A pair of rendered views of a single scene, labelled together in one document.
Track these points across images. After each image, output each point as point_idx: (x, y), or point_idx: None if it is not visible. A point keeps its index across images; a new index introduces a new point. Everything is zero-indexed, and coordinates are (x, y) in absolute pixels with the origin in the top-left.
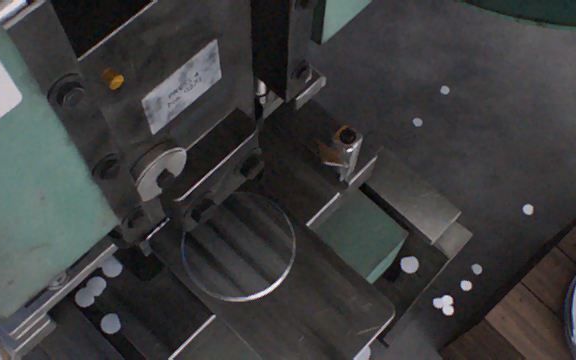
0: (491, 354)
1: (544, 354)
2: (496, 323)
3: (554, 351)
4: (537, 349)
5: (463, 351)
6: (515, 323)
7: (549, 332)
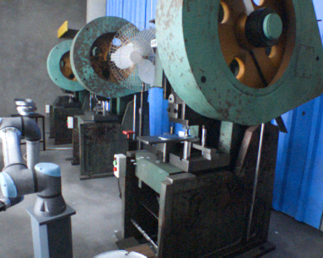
0: None
1: (127, 252)
2: (143, 246)
3: None
4: (130, 251)
5: None
6: (141, 249)
7: None
